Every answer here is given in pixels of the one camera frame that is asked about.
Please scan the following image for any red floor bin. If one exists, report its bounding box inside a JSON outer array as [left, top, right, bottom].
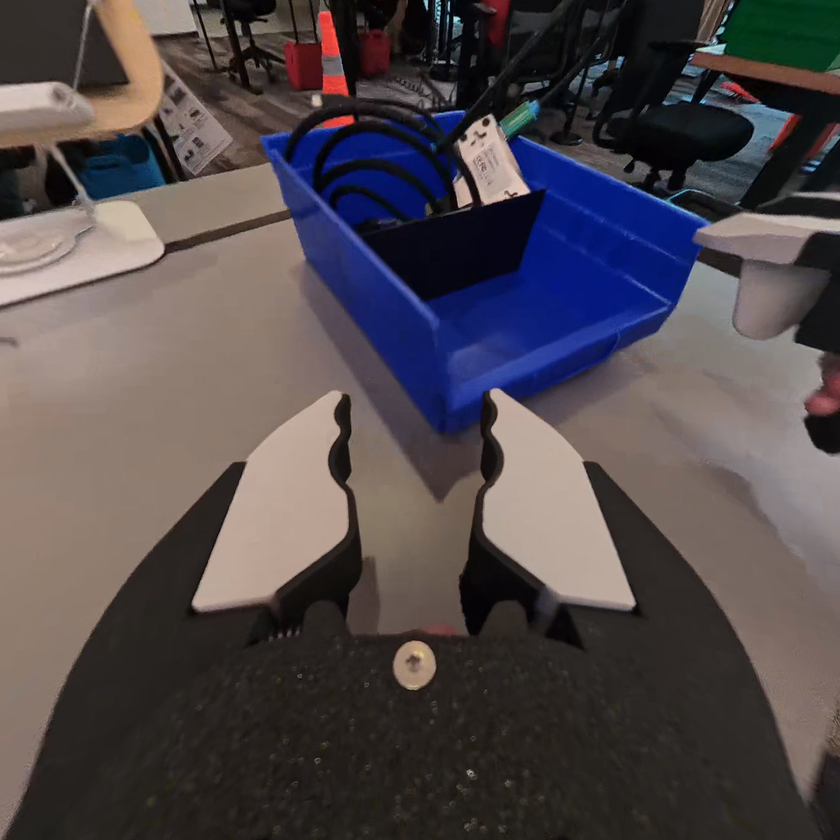
[[283, 39, 325, 93], [356, 28, 394, 81]]

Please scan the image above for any person's right hand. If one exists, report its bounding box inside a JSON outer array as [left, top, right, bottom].
[[805, 350, 840, 419]]

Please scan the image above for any wooden table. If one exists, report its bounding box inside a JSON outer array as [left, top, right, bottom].
[[688, 48, 840, 212]]

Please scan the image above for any white printed sign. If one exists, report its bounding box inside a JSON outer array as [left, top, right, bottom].
[[156, 61, 235, 178]]

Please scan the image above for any blue plastic container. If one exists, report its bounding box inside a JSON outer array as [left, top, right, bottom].
[[74, 133, 166, 202]]

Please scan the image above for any black office chair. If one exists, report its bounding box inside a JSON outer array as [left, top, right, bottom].
[[218, 0, 287, 88], [592, 38, 757, 193]]

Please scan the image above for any green bin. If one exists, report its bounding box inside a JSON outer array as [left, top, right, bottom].
[[721, 0, 840, 74]]

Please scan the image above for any black and silver switch box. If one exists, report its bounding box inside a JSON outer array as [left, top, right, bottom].
[[451, 112, 532, 209]]

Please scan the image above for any blue plastic bin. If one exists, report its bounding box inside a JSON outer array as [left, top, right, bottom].
[[260, 107, 711, 435]]

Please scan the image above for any white clip bar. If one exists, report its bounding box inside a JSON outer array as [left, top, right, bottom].
[[0, 80, 97, 133]]

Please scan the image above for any black bin divider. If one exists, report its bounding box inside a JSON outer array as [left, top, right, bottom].
[[360, 189, 548, 303]]

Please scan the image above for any black board wooden rim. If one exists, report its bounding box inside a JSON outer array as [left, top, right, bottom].
[[0, 0, 166, 150]]

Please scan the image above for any black cable white plug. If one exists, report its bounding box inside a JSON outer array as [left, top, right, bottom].
[[282, 93, 484, 225]]

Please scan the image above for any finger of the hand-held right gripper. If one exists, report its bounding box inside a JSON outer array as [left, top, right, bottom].
[[730, 259, 832, 342], [693, 193, 840, 268]]

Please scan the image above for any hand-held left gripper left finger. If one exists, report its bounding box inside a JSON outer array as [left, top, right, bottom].
[[190, 392, 363, 614]]

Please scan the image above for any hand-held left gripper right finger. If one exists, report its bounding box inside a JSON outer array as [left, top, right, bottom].
[[459, 388, 637, 614]]

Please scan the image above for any orange traffic cone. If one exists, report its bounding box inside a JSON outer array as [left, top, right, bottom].
[[317, 11, 353, 130]]

